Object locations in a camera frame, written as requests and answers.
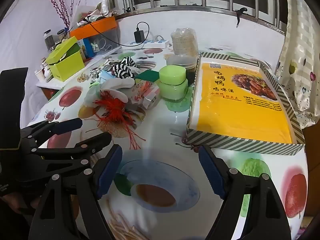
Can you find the black charger plug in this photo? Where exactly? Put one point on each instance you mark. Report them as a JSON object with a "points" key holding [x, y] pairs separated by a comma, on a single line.
{"points": [[139, 36]]}

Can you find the lime green cardboard box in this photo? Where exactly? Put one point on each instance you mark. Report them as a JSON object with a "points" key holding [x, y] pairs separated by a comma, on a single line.
{"points": [[67, 62]]}

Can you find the red tassel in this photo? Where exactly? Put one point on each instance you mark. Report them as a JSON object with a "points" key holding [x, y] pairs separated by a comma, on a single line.
{"points": [[112, 107]]}

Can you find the wooden cabinet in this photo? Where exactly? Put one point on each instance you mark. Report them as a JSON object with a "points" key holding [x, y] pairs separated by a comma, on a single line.
{"points": [[311, 167]]}

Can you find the fruit print tablecloth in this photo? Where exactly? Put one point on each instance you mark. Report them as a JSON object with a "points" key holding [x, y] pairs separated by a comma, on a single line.
{"points": [[160, 135]]}

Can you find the light green plastic jar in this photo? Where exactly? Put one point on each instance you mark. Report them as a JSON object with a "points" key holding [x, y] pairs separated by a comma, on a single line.
{"points": [[172, 80]]}

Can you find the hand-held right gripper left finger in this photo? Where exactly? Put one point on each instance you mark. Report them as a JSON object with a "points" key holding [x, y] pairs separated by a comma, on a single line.
{"points": [[108, 173]]}

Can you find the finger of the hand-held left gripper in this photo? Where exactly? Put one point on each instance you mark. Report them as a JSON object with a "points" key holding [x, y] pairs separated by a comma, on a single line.
{"points": [[97, 141], [67, 125]]}

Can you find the bagged stack of round discs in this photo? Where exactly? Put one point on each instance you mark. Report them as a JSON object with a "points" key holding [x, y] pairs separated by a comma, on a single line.
{"points": [[183, 41]]}

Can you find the clear storage box orange lid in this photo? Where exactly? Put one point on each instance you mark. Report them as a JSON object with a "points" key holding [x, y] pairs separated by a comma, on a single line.
{"points": [[95, 26]]}

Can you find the heart print curtain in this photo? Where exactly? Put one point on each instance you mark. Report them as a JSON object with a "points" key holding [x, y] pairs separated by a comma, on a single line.
{"points": [[300, 55]]}

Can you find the pile of wrappers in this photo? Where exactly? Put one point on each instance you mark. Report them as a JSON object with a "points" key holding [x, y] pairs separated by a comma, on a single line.
{"points": [[100, 12]]}

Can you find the black white striped sock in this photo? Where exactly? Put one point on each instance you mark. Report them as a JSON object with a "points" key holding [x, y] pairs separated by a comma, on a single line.
{"points": [[125, 68]]}

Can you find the small white bottle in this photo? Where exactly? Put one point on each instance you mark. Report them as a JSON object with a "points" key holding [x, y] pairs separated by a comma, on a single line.
{"points": [[40, 75]]}

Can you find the purple flower branches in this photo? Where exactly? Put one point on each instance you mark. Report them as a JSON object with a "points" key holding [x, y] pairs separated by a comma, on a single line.
{"points": [[62, 10]]}

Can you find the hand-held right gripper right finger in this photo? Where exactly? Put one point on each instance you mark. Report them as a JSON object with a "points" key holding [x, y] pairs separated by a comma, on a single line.
{"points": [[212, 173]]}

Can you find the clear snack packet red print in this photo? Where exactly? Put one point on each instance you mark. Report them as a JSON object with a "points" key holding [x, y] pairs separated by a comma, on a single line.
{"points": [[147, 92]]}

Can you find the striped cardboard box yellow liner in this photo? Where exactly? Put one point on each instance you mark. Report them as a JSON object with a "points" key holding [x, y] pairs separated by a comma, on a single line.
{"points": [[237, 120]]}

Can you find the dark plastic container clear lid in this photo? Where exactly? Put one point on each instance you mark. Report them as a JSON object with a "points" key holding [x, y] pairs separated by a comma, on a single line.
{"points": [[180, 61]]}

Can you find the clear jar black lid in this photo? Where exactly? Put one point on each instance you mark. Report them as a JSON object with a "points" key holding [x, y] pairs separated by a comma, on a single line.
{"points": [[61, 33], [48, 40]]}

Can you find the blue face mask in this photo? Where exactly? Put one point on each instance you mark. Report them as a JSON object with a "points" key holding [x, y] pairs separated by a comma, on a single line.
{"points": [[105, 76]]}

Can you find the white power strip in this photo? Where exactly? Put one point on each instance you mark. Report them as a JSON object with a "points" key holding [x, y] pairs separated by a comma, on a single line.
{"points": [[152, 43]]}

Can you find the black clip on railing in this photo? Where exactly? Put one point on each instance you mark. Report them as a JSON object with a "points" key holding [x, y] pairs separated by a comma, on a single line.
{"points": [[241, 11]]}

